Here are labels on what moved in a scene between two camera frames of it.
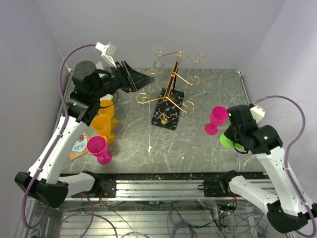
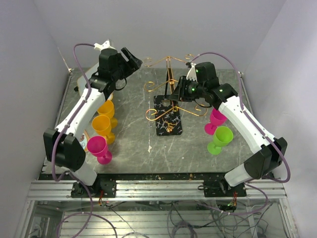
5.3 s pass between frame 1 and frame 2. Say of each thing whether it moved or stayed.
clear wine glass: moved
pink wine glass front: stayed
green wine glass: moved
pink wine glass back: stayed
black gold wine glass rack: moved
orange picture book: stayed
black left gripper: moved
